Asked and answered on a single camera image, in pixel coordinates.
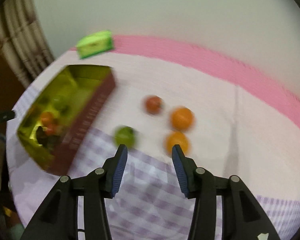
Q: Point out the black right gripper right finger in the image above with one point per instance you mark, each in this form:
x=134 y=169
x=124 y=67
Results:
x=242 y=215

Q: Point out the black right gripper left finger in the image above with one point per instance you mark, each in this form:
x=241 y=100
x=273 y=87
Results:
x=77 y=205

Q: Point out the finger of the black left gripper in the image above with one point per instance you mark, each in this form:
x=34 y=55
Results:
x=7 y=116

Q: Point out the green tomato with stem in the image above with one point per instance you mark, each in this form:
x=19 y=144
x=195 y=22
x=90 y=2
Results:
x=60 y=103

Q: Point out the dark mangosteen left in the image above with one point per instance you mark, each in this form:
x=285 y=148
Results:
x=42 y=137

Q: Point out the orange tangerine in tray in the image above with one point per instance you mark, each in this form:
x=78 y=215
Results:
x=47 y=118

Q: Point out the gold metal tray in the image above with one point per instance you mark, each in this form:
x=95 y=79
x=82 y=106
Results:
x=87 y=88

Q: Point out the pink purple checked tablecloth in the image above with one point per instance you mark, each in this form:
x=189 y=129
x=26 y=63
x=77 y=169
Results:
x=245 y=124

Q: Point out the lower orange tangerine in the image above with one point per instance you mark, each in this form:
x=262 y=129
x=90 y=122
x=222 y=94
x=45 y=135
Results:
x=176 y=138

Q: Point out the green tomato on table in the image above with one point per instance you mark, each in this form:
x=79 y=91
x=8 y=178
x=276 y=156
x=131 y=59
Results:
x=125 y=135

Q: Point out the upper orange tangerine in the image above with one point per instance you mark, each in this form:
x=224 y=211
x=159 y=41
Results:
x=181 y=119

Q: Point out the green tissue pack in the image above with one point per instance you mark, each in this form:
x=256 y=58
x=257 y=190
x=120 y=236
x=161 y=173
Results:
x=94 y=44

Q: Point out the red tomato on table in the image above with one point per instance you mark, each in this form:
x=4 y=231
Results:
x=153 y=104

